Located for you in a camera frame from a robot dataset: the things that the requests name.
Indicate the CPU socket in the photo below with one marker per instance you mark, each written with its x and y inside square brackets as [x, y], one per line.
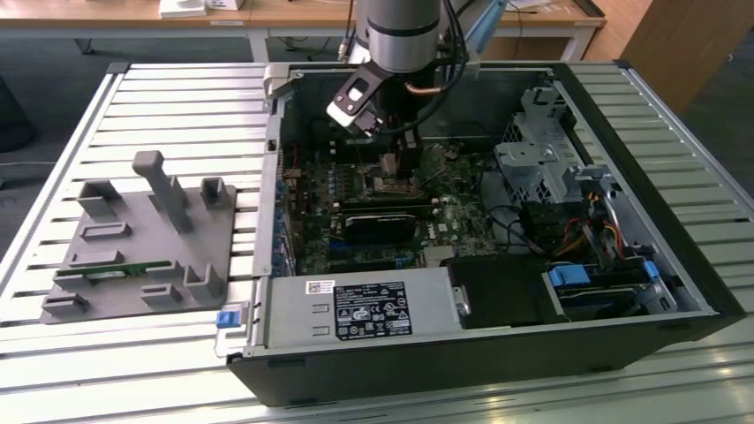
[377, 192]

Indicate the blue case latch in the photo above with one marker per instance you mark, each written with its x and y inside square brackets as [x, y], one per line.
[229, 320]

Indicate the blue disk carrier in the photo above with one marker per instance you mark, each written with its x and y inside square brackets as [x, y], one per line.
[569, 276]

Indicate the small silver heatsink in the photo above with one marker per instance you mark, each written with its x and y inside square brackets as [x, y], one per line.
[441, 255]

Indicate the silver power supply unit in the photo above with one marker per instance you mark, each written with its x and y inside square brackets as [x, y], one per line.
[294, 309]

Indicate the wooden cabinet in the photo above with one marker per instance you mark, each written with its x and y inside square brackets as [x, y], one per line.
[696, 44]

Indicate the thin metal locking lever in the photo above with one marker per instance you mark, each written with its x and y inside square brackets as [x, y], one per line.
[432, 170]

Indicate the black PC case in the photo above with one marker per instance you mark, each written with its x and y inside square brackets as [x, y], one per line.
[413, 375]

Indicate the wooden desk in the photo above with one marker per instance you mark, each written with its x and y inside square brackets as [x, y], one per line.
[118, 22]
[306, 17]

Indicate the silver metal disk cage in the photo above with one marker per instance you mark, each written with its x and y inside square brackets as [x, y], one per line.
[531, 168]

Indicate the black graphics card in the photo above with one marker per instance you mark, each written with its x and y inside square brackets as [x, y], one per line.
[380, 229]

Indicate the grey parts rack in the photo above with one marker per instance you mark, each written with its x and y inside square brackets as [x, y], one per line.
[148, 247]

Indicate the small blue clip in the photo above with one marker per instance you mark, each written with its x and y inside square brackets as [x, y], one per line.
[652, 271]

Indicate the black flat device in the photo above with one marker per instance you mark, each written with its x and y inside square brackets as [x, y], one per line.
[589, 8]

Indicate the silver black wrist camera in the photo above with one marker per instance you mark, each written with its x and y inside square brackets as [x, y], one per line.
[354, 99]

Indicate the black RAM slot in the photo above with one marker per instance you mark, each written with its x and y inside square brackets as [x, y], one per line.
[384, 204]
[384, 207]
[384, 211]
[384, 200]

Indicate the white paper sheet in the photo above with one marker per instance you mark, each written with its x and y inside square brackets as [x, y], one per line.
[531, 4]

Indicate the green RAM stick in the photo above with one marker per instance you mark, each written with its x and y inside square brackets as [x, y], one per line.
[148, 268]

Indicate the green motherboard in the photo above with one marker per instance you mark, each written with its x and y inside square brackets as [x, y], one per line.
[472, 212]

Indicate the round coin battery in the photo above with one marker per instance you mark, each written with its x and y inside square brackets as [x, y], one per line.
[452, 153]

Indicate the pale blue teach pendant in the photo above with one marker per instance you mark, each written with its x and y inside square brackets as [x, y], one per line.
[487, 31]

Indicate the white box blue print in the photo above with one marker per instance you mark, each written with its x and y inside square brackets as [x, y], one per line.
[228, 4]

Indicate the silver topped CPU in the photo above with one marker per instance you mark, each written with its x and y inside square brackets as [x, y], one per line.
[384, 183]

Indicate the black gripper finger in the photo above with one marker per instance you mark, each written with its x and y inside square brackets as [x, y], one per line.
[412, 154]

